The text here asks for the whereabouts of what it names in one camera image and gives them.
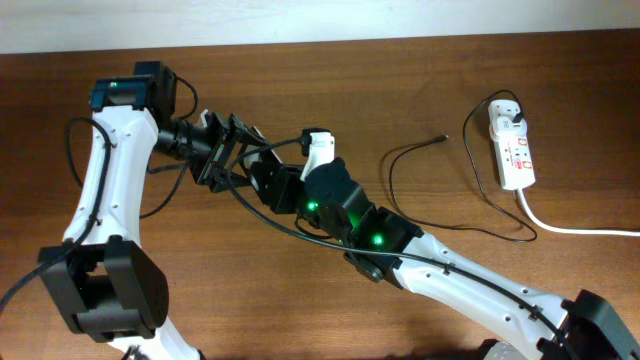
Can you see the black Samsung Galaxy phone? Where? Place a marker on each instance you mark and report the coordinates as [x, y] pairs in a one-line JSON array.
[[269, 156]]

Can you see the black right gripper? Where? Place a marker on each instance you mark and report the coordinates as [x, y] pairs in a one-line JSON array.
[[286, 183]]

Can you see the white power strip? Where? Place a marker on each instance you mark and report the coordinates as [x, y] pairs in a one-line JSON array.
[[514, 161]]

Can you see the white charger plug adapter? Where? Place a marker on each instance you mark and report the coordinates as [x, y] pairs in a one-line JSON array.
[[506, 120]]

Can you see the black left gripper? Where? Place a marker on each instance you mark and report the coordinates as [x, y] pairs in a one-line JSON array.
[[212, 169]]

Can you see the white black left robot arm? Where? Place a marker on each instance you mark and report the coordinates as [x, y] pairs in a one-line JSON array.
[[102, 282]]

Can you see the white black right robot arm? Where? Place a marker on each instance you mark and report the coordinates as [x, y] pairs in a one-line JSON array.
[[383, 246]]

